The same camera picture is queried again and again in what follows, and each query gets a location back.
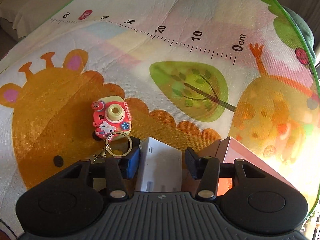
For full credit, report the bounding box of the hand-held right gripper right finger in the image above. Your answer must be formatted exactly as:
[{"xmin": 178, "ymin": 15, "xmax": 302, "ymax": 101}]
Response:
[{"xmin": 184, "ymin": 147, "xmax": 263, "ymax": 198}]

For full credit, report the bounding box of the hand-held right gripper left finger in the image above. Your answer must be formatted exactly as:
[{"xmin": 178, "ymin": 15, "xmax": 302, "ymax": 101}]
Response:
[{"xmin": 60, "ymin": 137, "xmax": 140, "ymax": 198}]

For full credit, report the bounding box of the toy camera keychain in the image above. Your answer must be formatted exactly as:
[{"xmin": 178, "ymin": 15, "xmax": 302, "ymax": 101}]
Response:
[{"xmin": 90, "ymin": 95, "xmax": 133, "ymax": 164}]

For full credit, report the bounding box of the pink cardboard box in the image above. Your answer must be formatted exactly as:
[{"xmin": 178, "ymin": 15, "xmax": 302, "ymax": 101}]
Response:
[{"xmin": 136, "ymin": 136, "xmax": 299, "ymax": 197}]

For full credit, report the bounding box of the printed cartoon play mat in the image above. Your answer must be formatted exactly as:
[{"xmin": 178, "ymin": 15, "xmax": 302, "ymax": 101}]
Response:
[{"xmin": 0, "ymin": 0, "xmax": 320, "ymax": 240}]

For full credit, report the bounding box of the green plush toy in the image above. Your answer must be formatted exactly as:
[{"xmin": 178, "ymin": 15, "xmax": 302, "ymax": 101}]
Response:
[{"xmin": 282, "ymin": 5, "xmax": 317, "ymax": 60}]

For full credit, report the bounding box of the grey covered sofa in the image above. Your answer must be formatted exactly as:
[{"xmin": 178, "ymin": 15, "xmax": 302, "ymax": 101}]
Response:
[{"xmin": 0, "ymin": 0, "xmax": 103, "ymax": 60}]

